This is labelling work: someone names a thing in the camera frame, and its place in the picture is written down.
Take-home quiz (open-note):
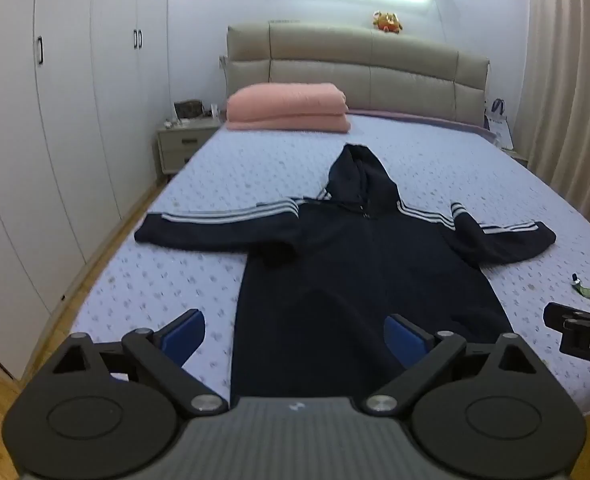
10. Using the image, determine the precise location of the beige padded headboard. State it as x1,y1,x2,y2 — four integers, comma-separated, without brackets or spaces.
223,21,491,128

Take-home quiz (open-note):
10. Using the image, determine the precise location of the folded pink blanket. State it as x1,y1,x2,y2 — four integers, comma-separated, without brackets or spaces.
225,82,352,134

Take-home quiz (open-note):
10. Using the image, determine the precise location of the bed with floral quilt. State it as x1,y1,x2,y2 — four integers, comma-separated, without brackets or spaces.
72,110,590,416

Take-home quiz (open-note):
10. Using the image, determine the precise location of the navy striped hoodie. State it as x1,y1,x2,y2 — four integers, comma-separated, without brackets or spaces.
135,143,557,408

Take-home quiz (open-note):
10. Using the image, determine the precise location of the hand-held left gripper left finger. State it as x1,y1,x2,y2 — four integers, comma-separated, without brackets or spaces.
50,309,229,416

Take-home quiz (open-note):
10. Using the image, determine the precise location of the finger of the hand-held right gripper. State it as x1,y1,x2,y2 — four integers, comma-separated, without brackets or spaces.
544,302,590,332

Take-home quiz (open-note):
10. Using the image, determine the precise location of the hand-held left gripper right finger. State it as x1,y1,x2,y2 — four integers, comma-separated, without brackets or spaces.
366,313,541,416

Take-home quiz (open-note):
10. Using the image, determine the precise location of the white wardrobe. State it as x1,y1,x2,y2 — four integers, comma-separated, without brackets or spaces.
0,0,176,381

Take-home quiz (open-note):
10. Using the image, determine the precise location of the orange plush toy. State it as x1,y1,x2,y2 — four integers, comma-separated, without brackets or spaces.
372,10,403,35

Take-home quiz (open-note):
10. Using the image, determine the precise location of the dark clock on nightstand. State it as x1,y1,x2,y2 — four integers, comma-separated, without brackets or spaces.
173,99,205,120

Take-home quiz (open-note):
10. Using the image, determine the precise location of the grey nightstand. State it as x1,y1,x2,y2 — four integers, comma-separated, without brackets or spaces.
156,117,222,183

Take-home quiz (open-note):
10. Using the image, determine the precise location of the white shopping bag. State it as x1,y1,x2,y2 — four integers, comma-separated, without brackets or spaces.
484,98,515,151

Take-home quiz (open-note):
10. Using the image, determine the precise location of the beige curtain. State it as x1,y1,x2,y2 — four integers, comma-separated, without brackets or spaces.
522,0,590,246

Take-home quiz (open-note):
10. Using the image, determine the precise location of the mauve bed sheet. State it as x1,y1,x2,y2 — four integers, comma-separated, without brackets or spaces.
347,108,496,143

